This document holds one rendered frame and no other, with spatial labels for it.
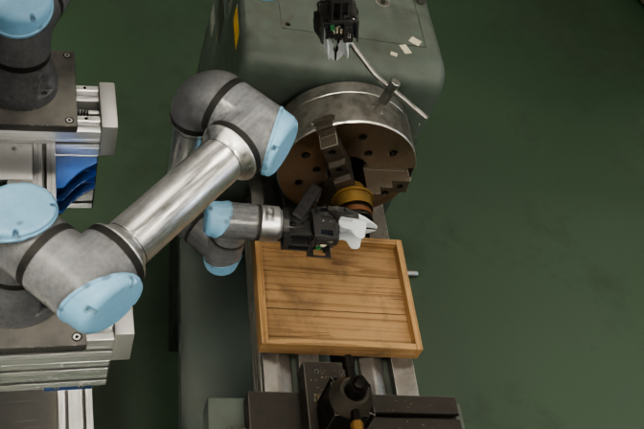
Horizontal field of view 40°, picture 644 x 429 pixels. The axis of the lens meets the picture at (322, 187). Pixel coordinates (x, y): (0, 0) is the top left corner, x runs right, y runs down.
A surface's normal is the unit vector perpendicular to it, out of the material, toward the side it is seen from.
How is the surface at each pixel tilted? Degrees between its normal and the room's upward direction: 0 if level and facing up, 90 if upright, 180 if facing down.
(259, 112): 7
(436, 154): 0
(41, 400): 0
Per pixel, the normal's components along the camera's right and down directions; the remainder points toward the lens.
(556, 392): 0.25, -0.64
